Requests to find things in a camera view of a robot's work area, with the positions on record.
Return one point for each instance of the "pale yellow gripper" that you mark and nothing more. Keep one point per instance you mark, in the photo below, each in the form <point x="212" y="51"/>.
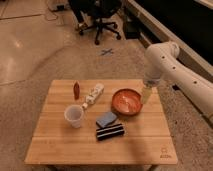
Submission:
<point x="146" y="93"/>

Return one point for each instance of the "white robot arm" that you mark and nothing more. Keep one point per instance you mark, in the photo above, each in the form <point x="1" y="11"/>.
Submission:
<point x="162" y="60"/>

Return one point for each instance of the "orange ceramic bowl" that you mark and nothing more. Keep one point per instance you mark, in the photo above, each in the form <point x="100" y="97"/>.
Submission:
<point x="126" y="102"/>

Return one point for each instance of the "white ceramic cup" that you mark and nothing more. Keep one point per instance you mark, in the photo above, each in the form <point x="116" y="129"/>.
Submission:
<point x="74" y="115"/>

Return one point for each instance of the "blue sponge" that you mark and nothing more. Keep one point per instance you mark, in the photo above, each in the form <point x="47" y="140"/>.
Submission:
<point x="106" y="119"/>

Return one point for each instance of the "black white striped box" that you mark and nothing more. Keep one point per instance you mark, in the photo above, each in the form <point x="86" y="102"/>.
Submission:
<point x="109" y="132"/>

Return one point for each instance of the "black box on floor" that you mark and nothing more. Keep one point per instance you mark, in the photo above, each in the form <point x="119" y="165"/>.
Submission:
<point x="130" y="30"/>

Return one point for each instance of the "small brown bottle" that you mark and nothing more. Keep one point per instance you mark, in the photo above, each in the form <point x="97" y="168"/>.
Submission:
<point x="76" y="90"/>

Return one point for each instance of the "wooden table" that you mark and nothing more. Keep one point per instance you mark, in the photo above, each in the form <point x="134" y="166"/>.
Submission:
<point x="147" y="139"/>

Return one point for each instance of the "black office chair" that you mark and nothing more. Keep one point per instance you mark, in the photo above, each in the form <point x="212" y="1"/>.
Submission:
<point x="91" y="14"/>

